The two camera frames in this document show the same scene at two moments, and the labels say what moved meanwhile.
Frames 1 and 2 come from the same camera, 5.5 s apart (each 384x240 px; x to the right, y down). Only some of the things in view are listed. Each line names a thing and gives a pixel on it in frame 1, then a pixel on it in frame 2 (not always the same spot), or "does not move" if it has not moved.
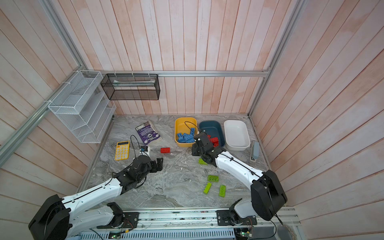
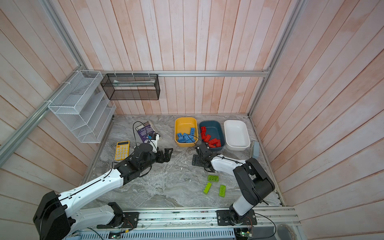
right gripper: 194,149 -> 195,160
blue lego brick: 191,140 does not move
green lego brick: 207,187 does not move
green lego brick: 213,178 does not move
